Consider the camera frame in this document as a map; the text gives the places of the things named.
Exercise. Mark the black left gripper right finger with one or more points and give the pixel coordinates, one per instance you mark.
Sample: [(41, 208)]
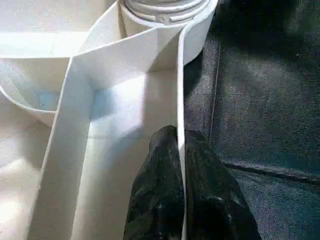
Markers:
[(215, 205)]

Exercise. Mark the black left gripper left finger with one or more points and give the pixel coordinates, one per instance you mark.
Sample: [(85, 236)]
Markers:
[(157, 195)]

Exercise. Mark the white plastic table top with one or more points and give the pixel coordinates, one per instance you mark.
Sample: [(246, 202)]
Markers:
[(75, 125)]

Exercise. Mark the white plastic table leg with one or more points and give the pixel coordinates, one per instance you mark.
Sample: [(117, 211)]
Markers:
[(165, 10)]

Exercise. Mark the black work surface mat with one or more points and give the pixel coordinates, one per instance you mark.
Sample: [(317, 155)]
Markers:
[(265, 110)]

